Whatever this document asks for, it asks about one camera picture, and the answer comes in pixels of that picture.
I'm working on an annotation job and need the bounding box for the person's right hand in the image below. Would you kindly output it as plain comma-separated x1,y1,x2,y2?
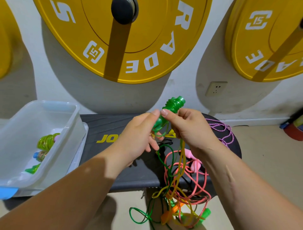
160,108,222,160

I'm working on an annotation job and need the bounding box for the person's left hand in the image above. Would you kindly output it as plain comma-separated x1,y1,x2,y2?
110,110,162,167

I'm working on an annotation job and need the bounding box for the green jump rope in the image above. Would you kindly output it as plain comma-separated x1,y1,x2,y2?
151,96,186,134
25,163,41,174

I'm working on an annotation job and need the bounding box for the pile of jump ropes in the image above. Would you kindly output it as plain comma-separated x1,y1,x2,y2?
129,118,236,229

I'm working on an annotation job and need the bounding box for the blue handled jump rope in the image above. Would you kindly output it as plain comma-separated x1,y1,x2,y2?
33,151,47,162

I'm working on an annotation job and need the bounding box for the clear plastic storage bin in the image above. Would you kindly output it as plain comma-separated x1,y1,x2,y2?
0,100,81,189

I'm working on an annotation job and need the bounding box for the person's right forearm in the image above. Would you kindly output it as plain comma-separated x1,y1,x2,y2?
206,144,303,230

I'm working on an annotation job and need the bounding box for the person's left forearm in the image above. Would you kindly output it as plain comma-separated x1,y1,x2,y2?
0,151,125,230

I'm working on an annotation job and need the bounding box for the black aerobic step platform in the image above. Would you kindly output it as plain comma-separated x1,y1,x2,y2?
5,113,242,209

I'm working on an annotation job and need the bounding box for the translucent plastic lid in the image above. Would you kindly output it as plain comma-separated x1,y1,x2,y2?
12,122,89,197

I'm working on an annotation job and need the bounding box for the large yellow weight plate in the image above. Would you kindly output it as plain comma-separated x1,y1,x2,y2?
33,0,213,84

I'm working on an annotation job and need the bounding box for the red fire extinguisher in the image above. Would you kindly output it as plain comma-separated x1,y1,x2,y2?
280,108,303,141

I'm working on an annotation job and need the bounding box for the black plate peg cap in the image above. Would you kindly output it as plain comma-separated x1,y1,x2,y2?
111,0,139,25

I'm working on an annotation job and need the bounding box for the blue plastic piece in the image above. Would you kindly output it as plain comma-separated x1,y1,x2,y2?
0,187,19,200

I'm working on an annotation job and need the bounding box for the white wall socket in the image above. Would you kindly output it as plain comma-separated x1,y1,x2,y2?
206,81,228,97

